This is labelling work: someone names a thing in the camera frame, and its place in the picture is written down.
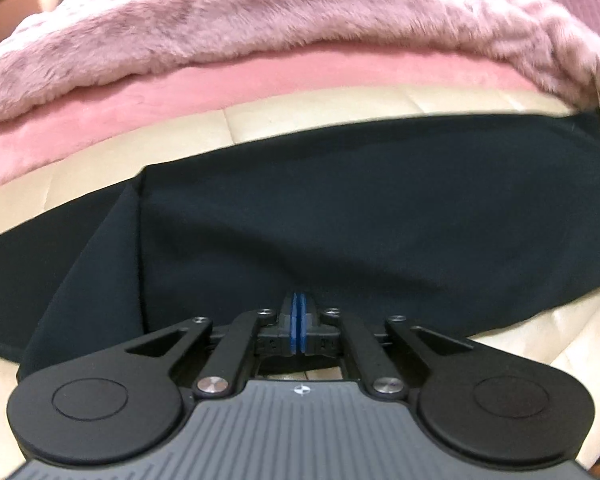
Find pink fluffy blanket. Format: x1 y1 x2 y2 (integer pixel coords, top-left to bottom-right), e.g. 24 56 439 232
0 0 600 122

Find pink bed sheet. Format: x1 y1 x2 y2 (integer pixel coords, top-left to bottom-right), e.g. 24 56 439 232
0 44 536 185

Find black pants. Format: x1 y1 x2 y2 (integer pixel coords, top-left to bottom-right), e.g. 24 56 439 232
0 113 600 374

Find cream leather mattress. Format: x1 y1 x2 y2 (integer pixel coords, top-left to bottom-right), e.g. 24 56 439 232
0 87 600 477

